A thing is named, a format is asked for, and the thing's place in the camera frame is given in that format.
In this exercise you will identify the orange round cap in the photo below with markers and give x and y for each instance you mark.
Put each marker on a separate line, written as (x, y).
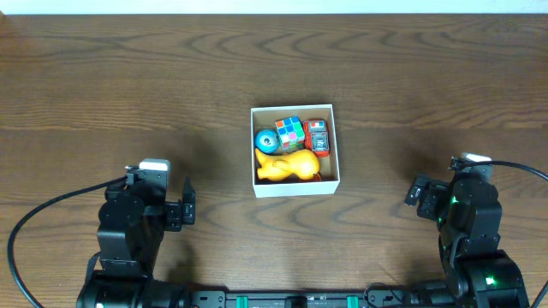
(316, 177)

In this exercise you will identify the colourful puzzle cube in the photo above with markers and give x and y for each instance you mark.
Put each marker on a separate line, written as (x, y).
(290, 133)

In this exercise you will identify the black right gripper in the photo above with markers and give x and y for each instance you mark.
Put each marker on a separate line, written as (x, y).
(426, 198)

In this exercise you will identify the red toy car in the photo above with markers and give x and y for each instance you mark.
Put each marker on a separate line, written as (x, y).
(317, 137)

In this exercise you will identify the white cardboard box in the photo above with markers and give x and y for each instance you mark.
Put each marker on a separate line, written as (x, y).
(263, 118)

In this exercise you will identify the blue ball toy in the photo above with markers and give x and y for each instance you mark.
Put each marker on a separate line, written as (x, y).
(267, 141)

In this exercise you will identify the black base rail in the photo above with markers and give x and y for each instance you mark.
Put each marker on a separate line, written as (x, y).
(375, 295)

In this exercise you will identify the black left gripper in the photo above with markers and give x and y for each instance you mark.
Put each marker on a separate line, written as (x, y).
(175, 212)

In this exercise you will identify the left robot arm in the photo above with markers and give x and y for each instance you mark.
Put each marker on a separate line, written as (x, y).
(132, 223)

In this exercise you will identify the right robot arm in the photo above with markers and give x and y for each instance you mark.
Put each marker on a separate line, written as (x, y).
(468, 215)

